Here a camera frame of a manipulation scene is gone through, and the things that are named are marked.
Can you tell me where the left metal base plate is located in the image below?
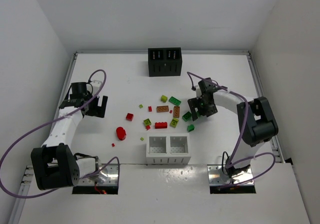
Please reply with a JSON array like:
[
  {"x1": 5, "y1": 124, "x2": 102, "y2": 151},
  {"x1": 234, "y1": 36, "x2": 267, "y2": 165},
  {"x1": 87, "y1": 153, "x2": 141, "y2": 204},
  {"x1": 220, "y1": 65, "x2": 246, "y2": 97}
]
[{"x1": 78, "y1": 164, "x2": 119, "y2": 186}]

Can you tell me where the lime lego brick top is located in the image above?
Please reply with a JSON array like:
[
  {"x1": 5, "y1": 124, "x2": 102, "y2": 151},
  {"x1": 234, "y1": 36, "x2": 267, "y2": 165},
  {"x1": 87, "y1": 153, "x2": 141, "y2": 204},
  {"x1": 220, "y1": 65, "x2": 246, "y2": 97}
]
[{"x1": 160, "y1": 95, "x2": 168, "y2": 103}]

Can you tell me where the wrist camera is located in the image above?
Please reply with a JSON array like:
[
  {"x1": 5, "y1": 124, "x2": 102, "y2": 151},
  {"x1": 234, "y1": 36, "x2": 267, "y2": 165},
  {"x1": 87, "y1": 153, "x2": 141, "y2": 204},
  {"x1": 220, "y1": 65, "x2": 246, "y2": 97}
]
[
  {"x1": 90, "y1": 80, "x2": 103, "y2": 95},
  {"x1": 195, "y1": 86, "x2": 202, "y2": 99}
]

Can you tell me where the dark green flat lego plate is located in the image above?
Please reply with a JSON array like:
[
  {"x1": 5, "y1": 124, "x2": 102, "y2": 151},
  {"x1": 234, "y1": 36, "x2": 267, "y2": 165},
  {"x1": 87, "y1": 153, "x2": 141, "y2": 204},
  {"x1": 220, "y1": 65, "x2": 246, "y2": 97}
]
[{"x1": 169, "y1": 96, "x2": 181, "y2": 106}]

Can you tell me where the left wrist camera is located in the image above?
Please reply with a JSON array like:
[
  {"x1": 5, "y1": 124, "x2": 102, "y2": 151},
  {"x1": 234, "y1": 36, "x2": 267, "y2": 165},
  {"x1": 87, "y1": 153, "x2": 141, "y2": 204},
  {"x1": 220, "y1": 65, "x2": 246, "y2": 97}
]
[{"x1": 90, "y1": 80, "x2": 103, "y2": 95}]

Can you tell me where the white two-compartment container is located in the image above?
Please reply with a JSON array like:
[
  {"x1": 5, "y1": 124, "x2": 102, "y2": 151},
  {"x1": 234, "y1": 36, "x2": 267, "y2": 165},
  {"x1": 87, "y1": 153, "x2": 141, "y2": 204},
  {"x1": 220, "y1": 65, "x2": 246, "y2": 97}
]
[{"x1": 145, "y1": 133, "x2": 192, "y2": 164}]

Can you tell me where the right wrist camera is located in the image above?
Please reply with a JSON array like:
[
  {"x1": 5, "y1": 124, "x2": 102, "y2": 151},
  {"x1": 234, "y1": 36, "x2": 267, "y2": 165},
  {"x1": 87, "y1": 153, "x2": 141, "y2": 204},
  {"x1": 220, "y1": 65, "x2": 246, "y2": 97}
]
[{"x1": 195, "y1": 86, "x2": 202, "y2": 99}]

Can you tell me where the lime lego brick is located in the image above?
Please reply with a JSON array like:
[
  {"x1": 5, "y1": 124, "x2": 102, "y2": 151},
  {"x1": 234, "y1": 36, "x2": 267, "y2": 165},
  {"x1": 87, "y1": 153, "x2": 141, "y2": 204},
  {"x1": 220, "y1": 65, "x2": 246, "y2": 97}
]
[
  {"x1": 143, "y1": 118, "x2": 152, "y2": 127},
  {"x1": 170, "y1": 118, "x2": 179, "y2": 128},
  {"x1": 160, "y1": 95, "x2": 168, "y2": 103}
]

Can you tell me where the brown flat lego plate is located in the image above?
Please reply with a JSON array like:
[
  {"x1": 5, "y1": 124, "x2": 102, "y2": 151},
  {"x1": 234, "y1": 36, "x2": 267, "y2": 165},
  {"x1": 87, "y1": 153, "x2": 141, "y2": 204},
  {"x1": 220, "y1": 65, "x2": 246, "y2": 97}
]
[{"x1": 156, "y1": 106, "x2": 169, "y2": 113}]

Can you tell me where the red long lego brick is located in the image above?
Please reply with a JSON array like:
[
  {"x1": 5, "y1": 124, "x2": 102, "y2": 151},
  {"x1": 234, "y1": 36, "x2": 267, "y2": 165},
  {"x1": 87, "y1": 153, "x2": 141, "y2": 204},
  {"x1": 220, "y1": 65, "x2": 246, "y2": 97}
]
[{"x1": 154, "y1": 122, "x2": 168, "y2": 129}]

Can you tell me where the red square lego brick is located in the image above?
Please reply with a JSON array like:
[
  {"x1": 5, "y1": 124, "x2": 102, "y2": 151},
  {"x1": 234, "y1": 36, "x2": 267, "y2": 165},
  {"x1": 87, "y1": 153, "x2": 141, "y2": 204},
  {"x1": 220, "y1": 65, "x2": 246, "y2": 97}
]
[{"x1": 126, "y1": 113, "x2": 134, "y2": 121}]

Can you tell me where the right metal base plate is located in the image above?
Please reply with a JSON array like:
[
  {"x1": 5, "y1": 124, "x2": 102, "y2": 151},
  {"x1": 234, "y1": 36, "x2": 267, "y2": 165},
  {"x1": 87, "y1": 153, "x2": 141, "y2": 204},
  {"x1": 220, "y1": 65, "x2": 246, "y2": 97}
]
[{"x1": 207, "y1": 165, "x2": 254, "y2": 187}]

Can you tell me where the small dark green lego brick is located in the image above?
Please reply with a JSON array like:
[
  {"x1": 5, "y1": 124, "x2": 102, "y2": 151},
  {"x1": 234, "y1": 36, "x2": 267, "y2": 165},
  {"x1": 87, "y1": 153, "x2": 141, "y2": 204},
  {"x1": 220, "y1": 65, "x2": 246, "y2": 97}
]
[{"x1": 187, "y1": 124, "x2": 195, "y2": 132}]

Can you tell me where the red oval lego piece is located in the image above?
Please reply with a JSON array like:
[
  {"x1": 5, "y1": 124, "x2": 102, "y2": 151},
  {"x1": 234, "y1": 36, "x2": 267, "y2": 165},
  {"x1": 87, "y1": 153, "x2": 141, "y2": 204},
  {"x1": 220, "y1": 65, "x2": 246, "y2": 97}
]
[{"x1": 116, "y1": 126, "x2": 127, "y2": 141}]

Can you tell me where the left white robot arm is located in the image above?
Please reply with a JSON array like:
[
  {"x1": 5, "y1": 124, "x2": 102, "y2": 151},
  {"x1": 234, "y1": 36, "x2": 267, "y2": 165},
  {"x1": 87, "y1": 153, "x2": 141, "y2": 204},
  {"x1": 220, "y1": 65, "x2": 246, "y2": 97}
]
[{"x1": 30, "y1": 80, "x2": 108, "y2": 190}]

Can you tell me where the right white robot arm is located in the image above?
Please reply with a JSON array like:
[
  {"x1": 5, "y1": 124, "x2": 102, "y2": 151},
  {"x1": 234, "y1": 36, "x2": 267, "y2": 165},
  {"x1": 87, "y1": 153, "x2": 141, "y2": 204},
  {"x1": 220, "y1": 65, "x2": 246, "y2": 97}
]
[{"x1": 187, "y1": 78, "x2": 279, "y2": 178}]

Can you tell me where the black two-compartment container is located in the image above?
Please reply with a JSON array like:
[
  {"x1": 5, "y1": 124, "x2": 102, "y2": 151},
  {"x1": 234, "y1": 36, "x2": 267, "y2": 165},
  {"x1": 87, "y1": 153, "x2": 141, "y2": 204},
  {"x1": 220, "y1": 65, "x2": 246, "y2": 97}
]
[{"x1": 148, "y1": 48, "x2": 183, "y2": 77}]

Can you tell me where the metal base plate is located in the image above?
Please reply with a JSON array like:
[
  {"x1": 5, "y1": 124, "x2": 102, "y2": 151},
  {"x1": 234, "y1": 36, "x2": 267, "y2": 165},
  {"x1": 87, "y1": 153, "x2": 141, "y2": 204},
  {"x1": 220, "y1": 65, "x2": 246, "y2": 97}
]
[
  {"x1": 207, "y1": 165, "x2": 254, "y2": 187},
  {"x1": 78, "y1": 164, "x2": 119, "y2": 186}
]

